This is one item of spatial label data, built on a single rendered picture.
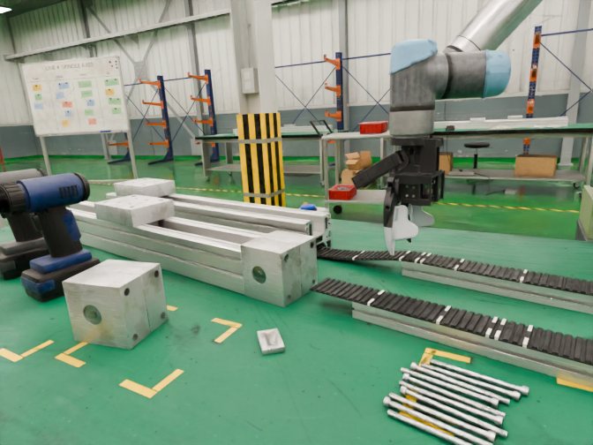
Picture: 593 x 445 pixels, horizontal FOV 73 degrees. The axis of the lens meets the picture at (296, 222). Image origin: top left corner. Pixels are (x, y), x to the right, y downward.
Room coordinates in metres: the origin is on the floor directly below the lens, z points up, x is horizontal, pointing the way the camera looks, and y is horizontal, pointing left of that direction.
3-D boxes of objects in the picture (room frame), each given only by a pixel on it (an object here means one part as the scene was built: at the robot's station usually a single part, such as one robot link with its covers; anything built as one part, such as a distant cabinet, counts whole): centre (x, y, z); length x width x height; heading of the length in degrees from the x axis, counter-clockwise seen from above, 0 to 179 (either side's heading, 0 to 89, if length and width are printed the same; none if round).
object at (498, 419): (0.36, -0.15, 0.78); 0.11 x 0.01 x 0.01; 51
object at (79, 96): (5.94, 2.99, 0.97); 1.51 x 0.50 x 1.95; 80
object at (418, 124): (0.72, -0.21, 1.06); 0.08 x 0.08 x 0.05
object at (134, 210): (0.93, 0.38, 0.87); 0.16 x 0.11 x 0.07; 52
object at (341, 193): (3.88, -0.74, 0.50); 1.03 x 0.55 x 1.01; 72
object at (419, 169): (0.71, -0.22, 0.98); 0.09 x 0.08 x 0.12; 52
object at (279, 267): (0.67, 0.03, 0.83); 0.12 x 0.09 x 0.10; 142
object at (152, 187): (1.24, 0.47, 0.87); 0.16 x 0.11 x 0.07; 52
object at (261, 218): (1.08, 0.27, 0.82); 0.80 x 0.10 x 0.09; 52
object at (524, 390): (0.39, -0.20, 0.78); 0.11 x 0.01 x 0.01; 52
